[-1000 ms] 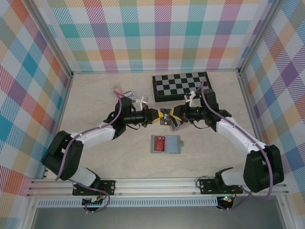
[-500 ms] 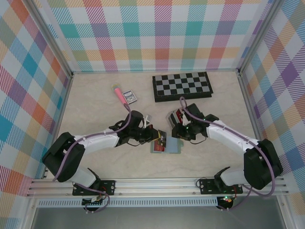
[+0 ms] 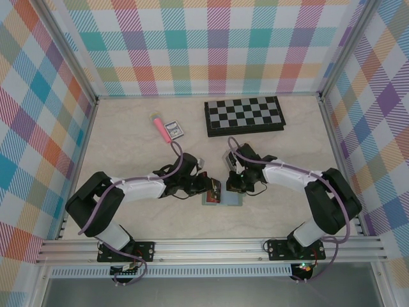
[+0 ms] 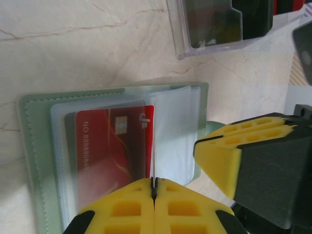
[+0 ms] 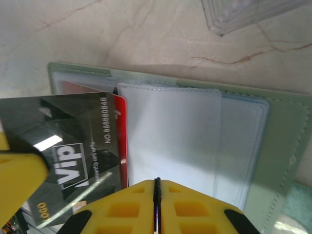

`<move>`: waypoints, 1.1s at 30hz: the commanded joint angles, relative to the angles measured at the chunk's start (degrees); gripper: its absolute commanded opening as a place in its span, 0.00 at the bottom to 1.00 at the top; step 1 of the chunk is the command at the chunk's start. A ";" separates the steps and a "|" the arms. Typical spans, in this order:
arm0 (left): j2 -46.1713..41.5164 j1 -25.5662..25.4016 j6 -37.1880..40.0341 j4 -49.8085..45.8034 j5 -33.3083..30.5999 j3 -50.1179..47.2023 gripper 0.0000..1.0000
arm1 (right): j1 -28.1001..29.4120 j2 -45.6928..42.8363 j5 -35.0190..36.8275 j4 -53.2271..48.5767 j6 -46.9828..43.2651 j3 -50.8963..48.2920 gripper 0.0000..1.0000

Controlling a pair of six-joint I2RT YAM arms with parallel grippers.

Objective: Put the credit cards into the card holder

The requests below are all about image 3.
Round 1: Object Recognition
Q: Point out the pink toy microphone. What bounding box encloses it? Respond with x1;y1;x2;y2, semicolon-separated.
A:
148;111;173;144

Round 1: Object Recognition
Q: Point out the clear plastic card box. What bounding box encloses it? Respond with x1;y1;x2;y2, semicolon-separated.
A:
222;148;242;172

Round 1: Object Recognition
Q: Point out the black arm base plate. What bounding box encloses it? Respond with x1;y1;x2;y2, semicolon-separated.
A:
96;241;157;264
266;238;327;262

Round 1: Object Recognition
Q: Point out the folding chess board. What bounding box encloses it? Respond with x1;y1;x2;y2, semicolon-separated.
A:
203;95;286;138

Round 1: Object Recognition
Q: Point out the dark red credit card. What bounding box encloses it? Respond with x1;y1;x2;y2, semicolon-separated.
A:
206;178;224;204

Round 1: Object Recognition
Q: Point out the aluminium side rail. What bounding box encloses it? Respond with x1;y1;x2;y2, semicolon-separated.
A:
54;100;100;240
318;95;367;237

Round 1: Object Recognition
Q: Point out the aluminium mounting rail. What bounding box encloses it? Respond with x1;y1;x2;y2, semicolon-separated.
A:
35;235;390;265

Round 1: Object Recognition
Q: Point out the black gold credit card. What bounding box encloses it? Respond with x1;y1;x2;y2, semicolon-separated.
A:
225;180;245;194

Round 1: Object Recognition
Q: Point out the green card holder wallet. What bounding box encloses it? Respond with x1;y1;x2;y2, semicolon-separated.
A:
201;188;243;207

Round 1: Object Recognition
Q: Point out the blue playing card deck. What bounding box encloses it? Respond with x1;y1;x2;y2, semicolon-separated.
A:
163;120;185;141

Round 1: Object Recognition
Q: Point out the small controller board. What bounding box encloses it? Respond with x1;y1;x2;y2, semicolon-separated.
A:
109;262;143;278
291;261;314;275

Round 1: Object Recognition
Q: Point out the purple cable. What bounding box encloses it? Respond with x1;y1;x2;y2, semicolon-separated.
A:
79;141;185;287
227;136;351;284

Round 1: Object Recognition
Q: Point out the slotted white cable duct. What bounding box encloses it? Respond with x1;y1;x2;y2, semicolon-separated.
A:
49;267;294;279

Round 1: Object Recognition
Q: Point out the aluminium frame post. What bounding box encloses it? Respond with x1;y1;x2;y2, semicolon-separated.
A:
318;0;383;102
40;0;99;106

